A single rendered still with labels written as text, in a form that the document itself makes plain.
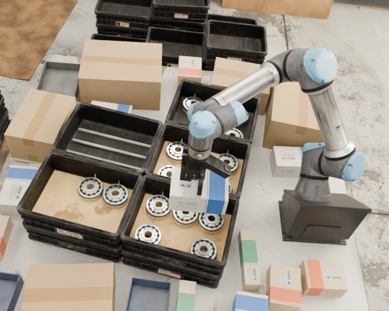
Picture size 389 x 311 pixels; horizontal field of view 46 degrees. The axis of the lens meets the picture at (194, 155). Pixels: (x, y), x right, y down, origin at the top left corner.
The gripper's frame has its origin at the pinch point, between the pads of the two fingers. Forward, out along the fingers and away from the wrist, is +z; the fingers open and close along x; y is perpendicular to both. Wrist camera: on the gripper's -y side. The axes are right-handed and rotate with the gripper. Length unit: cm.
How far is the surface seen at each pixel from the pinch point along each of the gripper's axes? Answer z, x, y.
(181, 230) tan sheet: 27.9, 1.5, 4.1
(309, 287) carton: 34, 18, -47
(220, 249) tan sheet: 28.0, 8.3, -11.3
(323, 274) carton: 34, 12, -53
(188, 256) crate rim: 18.0, 17.3, 1.2
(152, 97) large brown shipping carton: 31, -75, 24
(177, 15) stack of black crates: 58, -187, 18
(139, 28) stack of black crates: 72, -187, 45
